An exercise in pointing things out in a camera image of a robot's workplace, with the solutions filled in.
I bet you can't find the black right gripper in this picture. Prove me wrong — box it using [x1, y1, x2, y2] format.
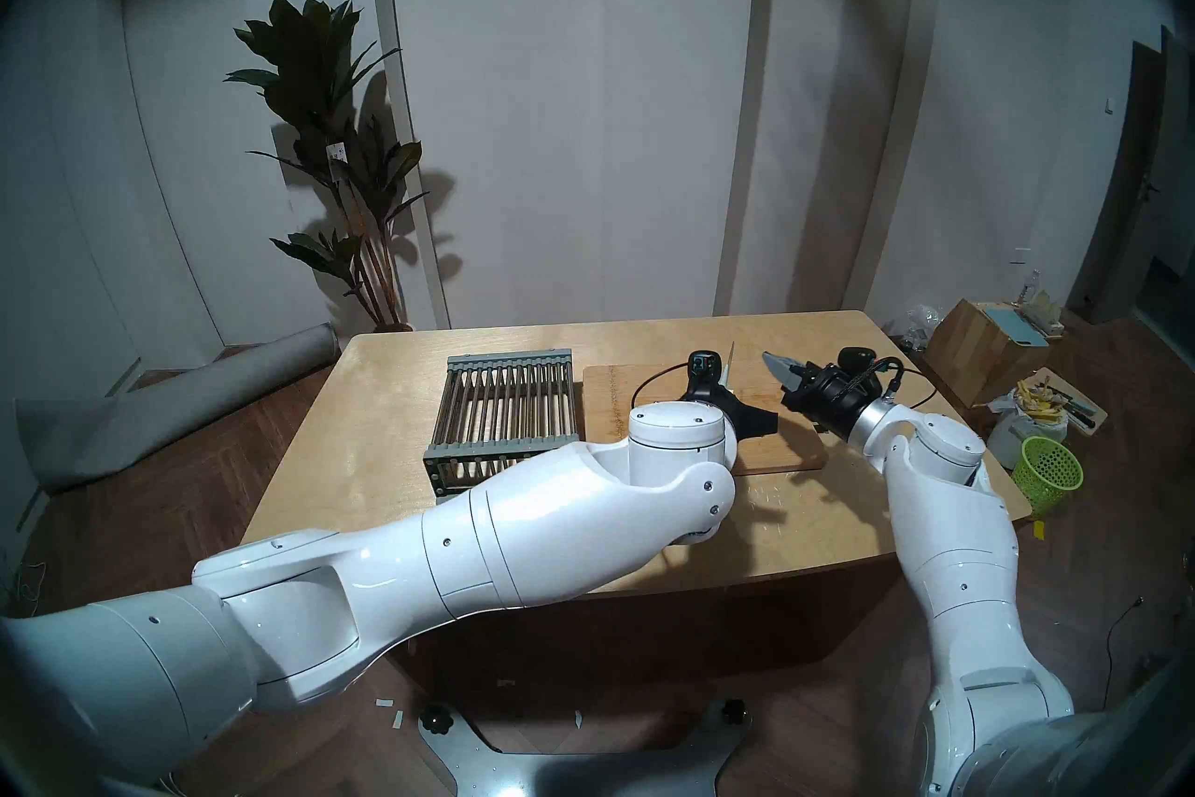
[764, 352, 888, 437]

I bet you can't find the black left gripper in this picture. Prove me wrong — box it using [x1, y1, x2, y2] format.
[682, 387, 780, 441]

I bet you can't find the wooden cutting board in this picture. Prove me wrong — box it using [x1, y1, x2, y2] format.
[581, 361, 830, 474]

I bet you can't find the light blue plastic board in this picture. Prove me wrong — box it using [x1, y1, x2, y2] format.
[985, 305, 1051, 348]

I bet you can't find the wooden box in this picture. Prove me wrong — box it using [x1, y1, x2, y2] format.
[924, 298, 1051, 409]

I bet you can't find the white trash bag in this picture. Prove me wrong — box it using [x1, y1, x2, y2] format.
[988, 389, 1070, 469]

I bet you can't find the grey metal dish rack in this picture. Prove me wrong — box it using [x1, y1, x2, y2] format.
[423, 349, 584, 493]

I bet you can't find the green plastic basket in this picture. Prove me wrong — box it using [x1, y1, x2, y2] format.
[1011, 436, 1084, 516]

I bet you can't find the small wooden tray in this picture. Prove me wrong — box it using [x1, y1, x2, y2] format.
[1013, 368, 1109, 432]

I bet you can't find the brown open door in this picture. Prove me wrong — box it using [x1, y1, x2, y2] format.
[1064, 25, 1195, 324]

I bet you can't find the rolled grey floor mat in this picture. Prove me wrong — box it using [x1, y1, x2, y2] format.
[14, 324, 342, 495]

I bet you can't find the tall green potted plant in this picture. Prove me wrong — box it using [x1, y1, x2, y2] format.
[224, 0, 430, 334]

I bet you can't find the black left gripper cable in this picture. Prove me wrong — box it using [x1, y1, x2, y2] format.
[630, 364, 692, 409]

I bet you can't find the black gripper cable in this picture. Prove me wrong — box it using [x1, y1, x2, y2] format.
[630, 364, 692, 409]
[873, 356, 939, 413]

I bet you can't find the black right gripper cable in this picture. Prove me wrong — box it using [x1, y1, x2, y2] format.
[873, 356, 939, 413]

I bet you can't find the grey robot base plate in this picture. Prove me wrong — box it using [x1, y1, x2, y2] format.
[418, 694, 755, 797]

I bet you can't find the black floor cable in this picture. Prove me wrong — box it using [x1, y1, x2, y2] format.
[1106, 597, 1147, 684]

